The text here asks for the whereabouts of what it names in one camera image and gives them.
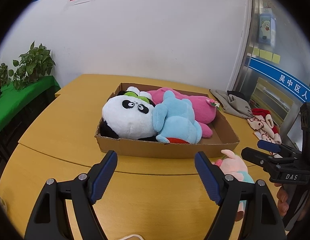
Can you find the blue cartoon poster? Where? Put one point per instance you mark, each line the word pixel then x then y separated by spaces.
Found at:
pixel 267 29

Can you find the red white patterned cloth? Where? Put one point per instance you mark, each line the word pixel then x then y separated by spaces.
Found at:
pixel 264 127

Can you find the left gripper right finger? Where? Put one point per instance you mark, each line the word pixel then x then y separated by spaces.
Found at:
pixel 261 217

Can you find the brown cardboard box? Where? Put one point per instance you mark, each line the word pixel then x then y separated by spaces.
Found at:
pixel 223 137

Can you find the light blue plush toy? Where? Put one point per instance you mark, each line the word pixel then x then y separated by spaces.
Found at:
pixel 175 119

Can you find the green cloth covered table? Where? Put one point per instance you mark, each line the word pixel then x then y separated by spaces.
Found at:
pixel 12 100

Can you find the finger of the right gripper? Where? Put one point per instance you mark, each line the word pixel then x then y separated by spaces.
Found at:
pixel 267 162
pixel 279 149

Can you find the potted green plant left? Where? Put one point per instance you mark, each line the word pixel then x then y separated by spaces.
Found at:
pixel 4 76

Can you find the pink plush bear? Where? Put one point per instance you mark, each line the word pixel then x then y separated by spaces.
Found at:
pixel 204 107

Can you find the small pink teal plush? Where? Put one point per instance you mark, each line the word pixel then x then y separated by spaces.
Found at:
pixel 233 164

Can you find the white black panda plush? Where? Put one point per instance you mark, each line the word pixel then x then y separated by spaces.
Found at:
pixel 128 115

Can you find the yellow sticky notes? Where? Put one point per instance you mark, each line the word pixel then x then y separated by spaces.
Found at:
pixel 267 55

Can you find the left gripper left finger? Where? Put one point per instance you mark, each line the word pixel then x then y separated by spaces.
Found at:
pixel 49 218

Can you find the person's right hand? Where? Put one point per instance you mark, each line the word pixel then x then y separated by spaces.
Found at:
pixel 282 197

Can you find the potted green plant right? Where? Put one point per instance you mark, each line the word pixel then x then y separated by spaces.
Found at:
pixel 31 66

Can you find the potted green plant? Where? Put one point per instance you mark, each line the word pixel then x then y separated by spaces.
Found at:
pixel 4 76
pixel 31 66

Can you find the grey cloth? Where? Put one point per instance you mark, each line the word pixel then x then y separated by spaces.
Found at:
pixel 231 104

